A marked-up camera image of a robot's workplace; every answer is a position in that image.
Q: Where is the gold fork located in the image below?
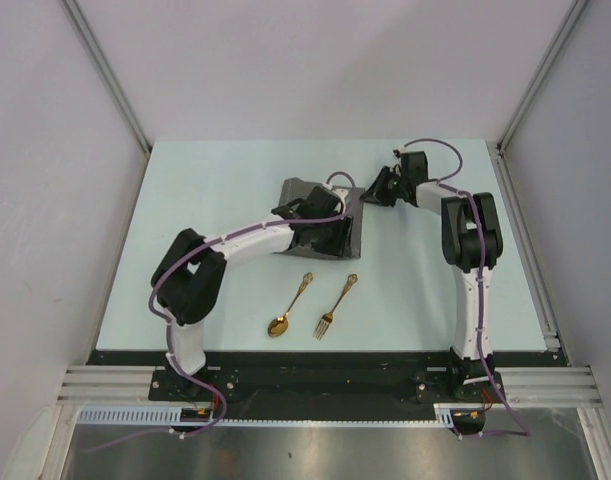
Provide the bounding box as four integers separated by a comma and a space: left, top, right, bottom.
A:
313, 273, 358, 340

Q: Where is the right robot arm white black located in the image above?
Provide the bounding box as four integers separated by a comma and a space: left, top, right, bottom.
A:
361, 150, 503, 401

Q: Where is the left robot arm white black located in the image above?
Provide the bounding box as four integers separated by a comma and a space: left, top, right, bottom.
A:
148, 184, 360, 400

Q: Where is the gold spoon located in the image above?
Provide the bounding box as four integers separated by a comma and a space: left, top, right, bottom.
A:
267, 272, 314, 338

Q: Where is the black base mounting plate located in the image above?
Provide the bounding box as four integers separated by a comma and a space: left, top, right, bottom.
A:
87, 349, 569, 421

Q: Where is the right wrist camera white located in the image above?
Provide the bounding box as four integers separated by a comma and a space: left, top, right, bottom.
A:
392, 147, 409, 160

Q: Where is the white slotted cable duct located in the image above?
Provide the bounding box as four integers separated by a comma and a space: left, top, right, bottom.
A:
76, 404, 482, 431

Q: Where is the right aluminium side rail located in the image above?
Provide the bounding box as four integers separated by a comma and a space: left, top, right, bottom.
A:
487, 142, 565, 352

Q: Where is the right aluminium frame post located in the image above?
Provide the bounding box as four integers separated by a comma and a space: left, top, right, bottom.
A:
495, 0, 593, 154

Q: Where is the aluminium frame post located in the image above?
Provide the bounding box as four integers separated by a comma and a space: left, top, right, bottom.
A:
58, 0, 153, 159
495, 0, 593, 154

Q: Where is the front aluminium frame rail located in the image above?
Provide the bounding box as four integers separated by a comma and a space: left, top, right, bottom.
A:
57, 366, 603, 408

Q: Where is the left aluminium frame post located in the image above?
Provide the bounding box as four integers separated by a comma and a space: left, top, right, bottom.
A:
58, 0, 153, 159

